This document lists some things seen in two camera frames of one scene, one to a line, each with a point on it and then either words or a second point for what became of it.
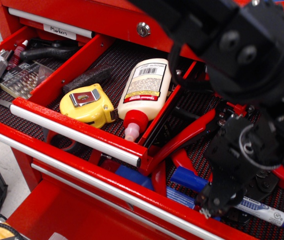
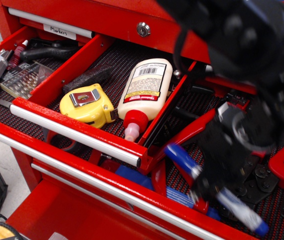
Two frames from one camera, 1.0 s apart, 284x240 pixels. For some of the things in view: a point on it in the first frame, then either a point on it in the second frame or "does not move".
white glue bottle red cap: (145, 95) does not move
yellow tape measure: (88, 102) does not move
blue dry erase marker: (253, 208) -> (230, 202)
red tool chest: (108, 133) does not move
